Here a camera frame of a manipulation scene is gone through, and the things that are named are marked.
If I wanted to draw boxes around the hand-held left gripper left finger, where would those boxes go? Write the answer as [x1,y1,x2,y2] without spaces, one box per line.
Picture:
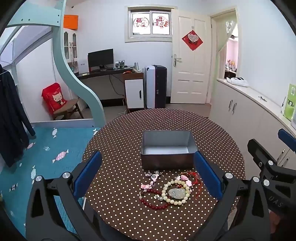
[25,151,104,241]

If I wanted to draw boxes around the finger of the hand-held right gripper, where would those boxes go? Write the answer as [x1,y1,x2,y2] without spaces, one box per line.
[277,128,296,153]
[247,138,296,183]

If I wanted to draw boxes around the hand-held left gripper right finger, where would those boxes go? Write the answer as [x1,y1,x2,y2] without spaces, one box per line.
[194,151,271,241]

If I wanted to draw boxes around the red string bracelet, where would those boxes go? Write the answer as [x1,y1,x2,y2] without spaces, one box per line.
[168,171,204,199]

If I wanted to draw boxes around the silver metal tin box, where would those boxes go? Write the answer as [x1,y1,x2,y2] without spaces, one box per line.
[140,130,197,171]

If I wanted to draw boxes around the cream bead bracelet pink charms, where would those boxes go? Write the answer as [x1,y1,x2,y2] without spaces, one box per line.
[161,174,193,205]

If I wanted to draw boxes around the silver chain pink charms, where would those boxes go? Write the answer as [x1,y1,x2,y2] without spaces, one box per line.
[141,170,164,190]

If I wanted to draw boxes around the red bead bracelet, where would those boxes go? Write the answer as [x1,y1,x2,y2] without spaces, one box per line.
[138,188,173,211]

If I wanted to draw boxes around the green paper bag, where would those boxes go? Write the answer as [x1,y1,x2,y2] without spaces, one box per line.
[281,83,296,121]

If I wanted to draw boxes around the round polka dot table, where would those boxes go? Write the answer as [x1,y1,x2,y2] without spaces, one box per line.
[82,109,246,241]

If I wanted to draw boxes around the teal candy print bedsheet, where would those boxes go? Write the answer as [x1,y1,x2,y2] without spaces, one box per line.
[0,126,102,239]

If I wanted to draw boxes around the long white sideboard cabinet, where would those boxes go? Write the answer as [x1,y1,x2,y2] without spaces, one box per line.
[208,77,296,167]

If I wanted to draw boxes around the wooden chair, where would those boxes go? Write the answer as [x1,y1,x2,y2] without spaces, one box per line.
[53,98,84,120]

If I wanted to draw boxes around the white cloth bundle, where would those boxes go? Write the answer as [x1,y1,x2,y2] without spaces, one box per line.
[226,77,249,87]

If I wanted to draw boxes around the red cat print cushion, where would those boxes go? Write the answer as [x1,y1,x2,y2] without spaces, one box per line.
[42,83,68,115]

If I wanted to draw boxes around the row of small figurines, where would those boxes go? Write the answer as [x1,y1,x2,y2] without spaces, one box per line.
[225,59,237,72]

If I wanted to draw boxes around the small white cabinet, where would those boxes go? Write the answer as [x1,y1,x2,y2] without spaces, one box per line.
[124,79,144,109]

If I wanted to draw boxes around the dark hanging jacket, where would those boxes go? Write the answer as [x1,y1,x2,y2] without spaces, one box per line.
[0,64,36,168]

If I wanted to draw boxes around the sheer door curtain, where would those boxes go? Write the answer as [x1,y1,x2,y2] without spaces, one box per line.
[217,20,238,79]

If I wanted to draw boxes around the dark desk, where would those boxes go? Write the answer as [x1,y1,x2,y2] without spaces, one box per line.
[77,67,144,102]

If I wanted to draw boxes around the black suitcase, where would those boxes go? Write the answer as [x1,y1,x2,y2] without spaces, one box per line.
[154,65,167,109]

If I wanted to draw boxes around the white air purifier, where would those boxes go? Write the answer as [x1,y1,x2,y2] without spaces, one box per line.
[144,65,156,109]

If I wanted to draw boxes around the white box device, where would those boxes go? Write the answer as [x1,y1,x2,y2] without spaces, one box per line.
[78,61,89,74]

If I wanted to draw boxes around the white panel door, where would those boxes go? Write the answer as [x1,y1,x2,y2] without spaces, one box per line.
[171,9,210,104]

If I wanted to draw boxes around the black computer monitor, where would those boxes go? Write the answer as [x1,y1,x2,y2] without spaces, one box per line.
[88,48,114,72]

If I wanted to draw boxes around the red diamond door decoration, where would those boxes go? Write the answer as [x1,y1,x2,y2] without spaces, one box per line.
[181,30,203,51]

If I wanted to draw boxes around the white glass door cupboard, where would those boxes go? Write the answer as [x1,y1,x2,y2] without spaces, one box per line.
[63,28,80,62]

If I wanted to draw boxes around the white framed window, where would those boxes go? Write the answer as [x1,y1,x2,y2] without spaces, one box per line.
[125,6,173,43]

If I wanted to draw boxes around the orange box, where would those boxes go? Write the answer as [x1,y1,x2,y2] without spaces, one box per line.
[63,14,78,30]

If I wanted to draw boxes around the red window sticker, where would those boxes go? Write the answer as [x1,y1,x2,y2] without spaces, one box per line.
[155,16,169,28]
[133,17,148,28]

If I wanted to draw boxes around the black power cable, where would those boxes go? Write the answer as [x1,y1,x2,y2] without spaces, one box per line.
[109,74,127,112]

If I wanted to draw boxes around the light teal bunk bed frame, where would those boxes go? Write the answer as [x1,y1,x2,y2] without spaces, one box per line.
[0,0,107,129]

